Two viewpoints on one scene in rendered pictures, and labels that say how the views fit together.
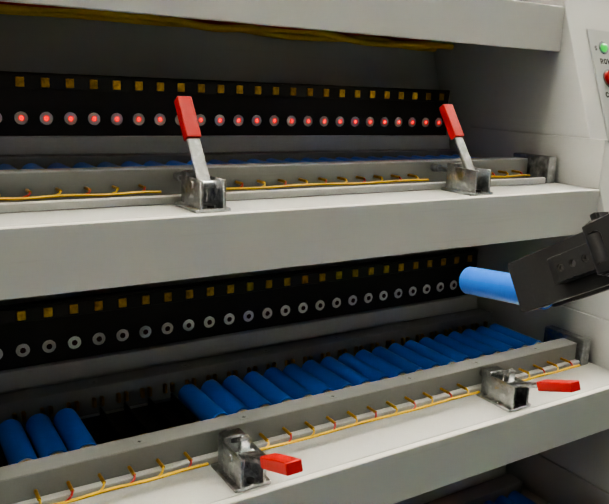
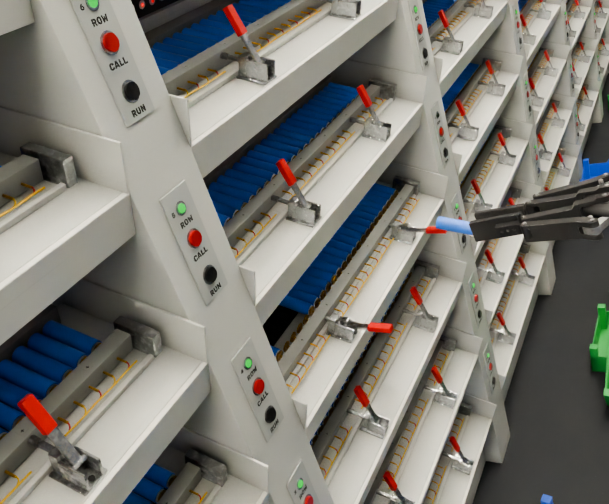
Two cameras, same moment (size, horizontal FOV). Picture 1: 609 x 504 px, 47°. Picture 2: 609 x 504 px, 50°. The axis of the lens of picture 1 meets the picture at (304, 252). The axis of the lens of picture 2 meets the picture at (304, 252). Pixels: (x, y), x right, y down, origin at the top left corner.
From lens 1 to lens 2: 0.62 m
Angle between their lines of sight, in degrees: 38
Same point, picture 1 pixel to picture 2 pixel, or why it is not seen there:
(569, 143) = (404, 76)
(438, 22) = (357, 41)
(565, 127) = (400, 65)
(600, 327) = (424, 174)
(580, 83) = (410, 41)
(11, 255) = (273, 295)
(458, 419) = (395, 259)
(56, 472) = (287, 371)
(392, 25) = (342, 57)
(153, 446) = (309, 339)
